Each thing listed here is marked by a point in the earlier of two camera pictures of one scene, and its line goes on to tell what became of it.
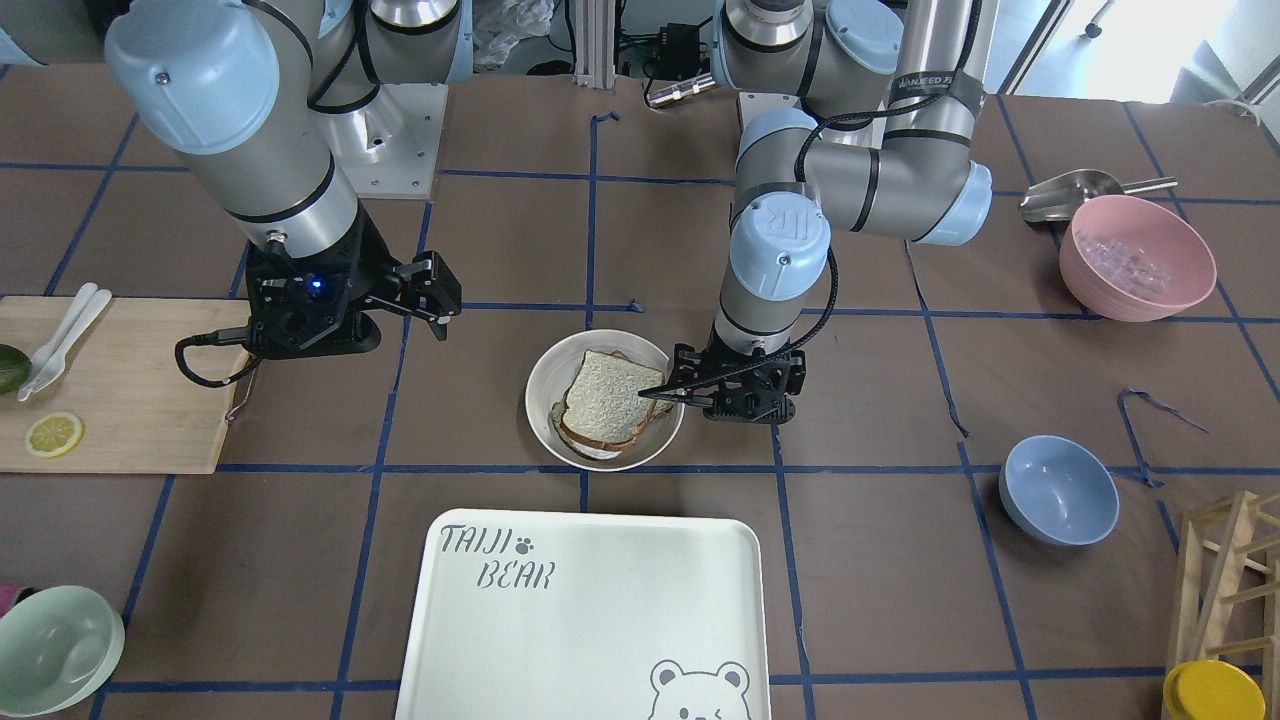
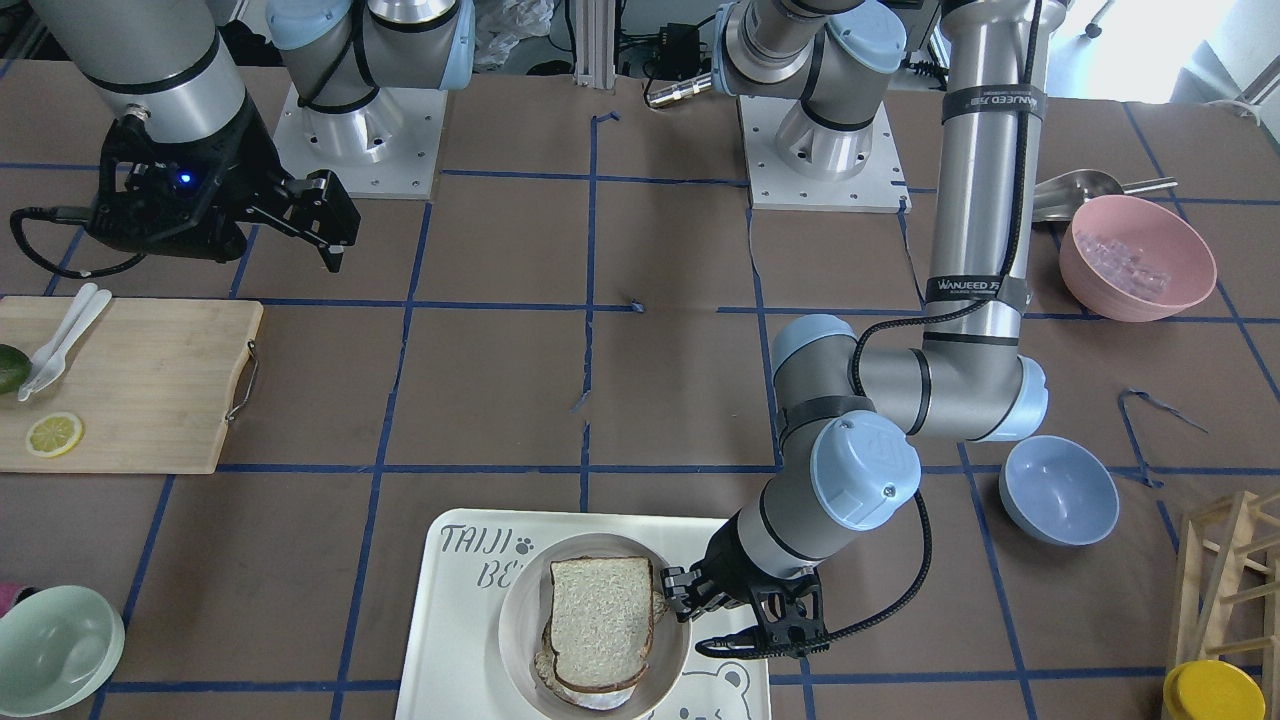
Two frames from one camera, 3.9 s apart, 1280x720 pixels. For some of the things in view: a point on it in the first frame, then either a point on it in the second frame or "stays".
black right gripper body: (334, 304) → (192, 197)
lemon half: (54, 434) stays
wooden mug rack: (1228, 588) stays
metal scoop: (1061, 197) stays
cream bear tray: (533, 616) stays
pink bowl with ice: (1133, 259) stays
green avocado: (15, 368) stays
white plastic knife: (50, 360) stays
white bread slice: (605, 403) → (601, 620)
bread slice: (603, 413) → (545, 660)
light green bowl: (58, 646) stays
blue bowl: (1062, 489) stays
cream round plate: (551, 374) → (585, 631)
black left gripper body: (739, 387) → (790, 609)
